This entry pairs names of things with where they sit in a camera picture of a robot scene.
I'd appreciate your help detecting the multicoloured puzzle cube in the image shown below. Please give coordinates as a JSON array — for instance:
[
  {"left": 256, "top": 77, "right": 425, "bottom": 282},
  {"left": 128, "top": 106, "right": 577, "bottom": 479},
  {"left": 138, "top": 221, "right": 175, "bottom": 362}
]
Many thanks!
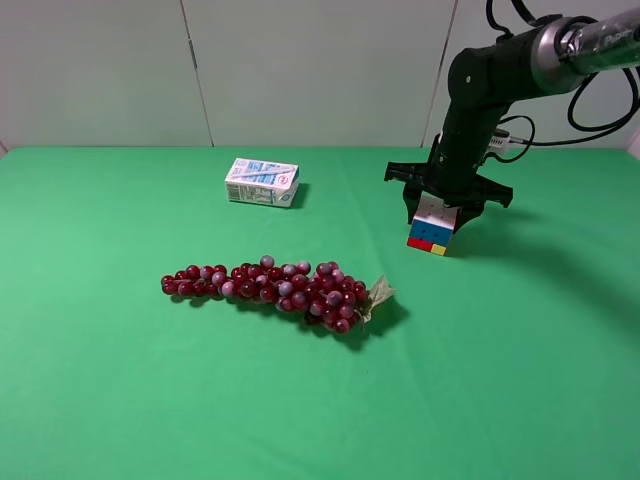
[{"left": 407, "top": 194, "right": 458, "bottom": 256}]

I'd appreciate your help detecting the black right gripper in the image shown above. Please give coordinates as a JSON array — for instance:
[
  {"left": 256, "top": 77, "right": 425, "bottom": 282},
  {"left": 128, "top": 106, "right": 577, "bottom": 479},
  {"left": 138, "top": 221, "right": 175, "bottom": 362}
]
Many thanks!
[{"left": 384, "top": 131, "right": 513, "bottom": 234}]

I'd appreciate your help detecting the white blue milk carton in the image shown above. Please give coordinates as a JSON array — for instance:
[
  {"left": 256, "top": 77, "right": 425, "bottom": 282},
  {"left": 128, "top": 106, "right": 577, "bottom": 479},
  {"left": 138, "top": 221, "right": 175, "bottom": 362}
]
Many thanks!
[{"left": 225, "top": 158, "right": 300, "bottom": 208}]

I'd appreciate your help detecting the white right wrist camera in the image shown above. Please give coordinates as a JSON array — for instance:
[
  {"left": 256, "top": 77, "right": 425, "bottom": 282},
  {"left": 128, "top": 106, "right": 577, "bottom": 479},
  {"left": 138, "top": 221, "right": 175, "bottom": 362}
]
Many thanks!
[{"left": 487, "top": 129, "right": 511, "bottom": 152}]

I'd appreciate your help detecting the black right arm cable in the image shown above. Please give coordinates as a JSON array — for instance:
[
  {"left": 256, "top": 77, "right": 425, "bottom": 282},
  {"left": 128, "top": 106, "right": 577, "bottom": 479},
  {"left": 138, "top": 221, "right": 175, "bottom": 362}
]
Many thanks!
[{"left": 485, "top": 0, "right": 640, "bottom": 164}]

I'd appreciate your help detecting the red purple grape bunch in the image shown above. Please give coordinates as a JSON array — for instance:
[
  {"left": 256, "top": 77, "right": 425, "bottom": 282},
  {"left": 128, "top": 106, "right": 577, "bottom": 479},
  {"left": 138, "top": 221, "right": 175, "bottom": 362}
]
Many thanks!
[{"left": 160, "top": 255, "right": 395, "bottom": 334}]

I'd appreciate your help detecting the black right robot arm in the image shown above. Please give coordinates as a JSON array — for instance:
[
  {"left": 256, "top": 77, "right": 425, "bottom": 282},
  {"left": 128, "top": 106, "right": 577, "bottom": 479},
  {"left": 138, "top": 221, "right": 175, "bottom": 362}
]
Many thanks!
[{"left": 384, "top": 2, "right": 639, "bottom": 227}]

